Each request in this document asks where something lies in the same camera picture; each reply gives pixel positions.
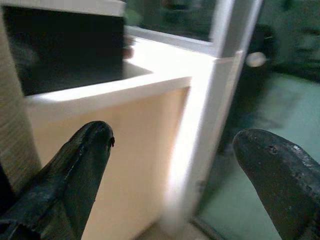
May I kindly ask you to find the narrow beige cabinet white top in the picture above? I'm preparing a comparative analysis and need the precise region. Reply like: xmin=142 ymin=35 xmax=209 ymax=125
xmin=24 ymin=26 xmax=245 ymax=240

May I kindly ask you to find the hanging beige towel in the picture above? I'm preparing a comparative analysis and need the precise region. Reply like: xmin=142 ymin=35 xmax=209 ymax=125
xmin=0 ymin=7 xmax=43 ymax=195

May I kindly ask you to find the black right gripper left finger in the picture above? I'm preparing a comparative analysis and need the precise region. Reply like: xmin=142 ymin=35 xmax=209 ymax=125
xmin=0 ymin=120 xmax=116 ymax=240

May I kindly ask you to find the black countertop appliance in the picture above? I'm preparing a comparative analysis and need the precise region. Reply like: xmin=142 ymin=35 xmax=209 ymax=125
xmin=1 ymin=0 xmax=127 ymax=98

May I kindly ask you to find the glass sliding door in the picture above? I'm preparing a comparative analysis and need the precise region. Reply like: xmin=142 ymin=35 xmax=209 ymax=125
xmin=123 ymin=0 xmax=320 ymax=240

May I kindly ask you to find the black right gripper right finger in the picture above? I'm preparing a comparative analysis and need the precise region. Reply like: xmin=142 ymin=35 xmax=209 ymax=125
xmin=232 ymin=127 xmax=320 ymax=240

